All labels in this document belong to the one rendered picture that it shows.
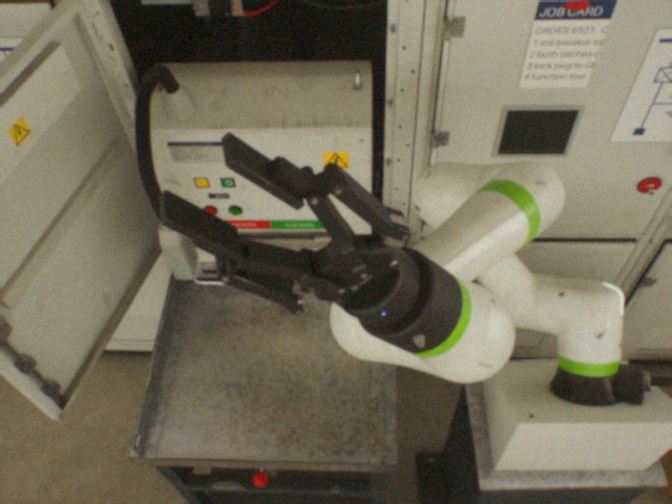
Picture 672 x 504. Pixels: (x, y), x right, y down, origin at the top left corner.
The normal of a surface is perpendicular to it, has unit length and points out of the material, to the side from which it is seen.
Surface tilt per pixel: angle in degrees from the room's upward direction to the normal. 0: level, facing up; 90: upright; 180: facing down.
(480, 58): 90
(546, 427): 90
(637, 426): 90
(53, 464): 0
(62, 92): 90
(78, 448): 0
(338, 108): 0
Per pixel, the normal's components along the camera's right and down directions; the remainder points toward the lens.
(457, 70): -0.04, 0.81
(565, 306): -0.71, 0.07
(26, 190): 0.95, 0.22
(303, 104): -0.04, -0.58
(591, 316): -0.32, 0.15
